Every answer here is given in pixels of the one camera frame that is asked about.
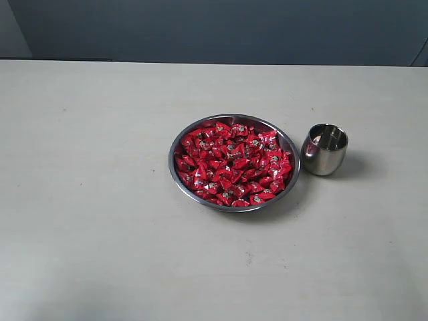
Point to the pile of red candies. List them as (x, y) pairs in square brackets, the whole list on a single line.
[(234, 165)]

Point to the stainless steel bowl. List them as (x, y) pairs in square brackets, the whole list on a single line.
[(282, 140)]

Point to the stainless steel cup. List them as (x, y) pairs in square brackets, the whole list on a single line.
[(324, 149)]

